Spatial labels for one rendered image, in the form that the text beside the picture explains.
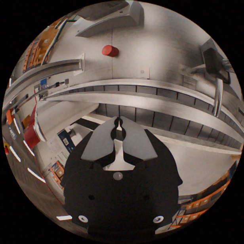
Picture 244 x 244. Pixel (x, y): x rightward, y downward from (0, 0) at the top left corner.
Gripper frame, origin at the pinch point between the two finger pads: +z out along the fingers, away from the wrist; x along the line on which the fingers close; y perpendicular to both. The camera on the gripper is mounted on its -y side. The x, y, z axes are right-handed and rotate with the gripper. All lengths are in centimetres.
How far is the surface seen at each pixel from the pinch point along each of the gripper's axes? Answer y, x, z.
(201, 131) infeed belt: 1.8, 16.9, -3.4
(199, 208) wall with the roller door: 310, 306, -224
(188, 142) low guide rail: 2.7, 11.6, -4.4
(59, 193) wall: 406, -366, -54
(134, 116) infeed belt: 2.1, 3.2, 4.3
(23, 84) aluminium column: -13.4, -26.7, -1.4
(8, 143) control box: -1.2, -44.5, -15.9
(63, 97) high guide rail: -3.9, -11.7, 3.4
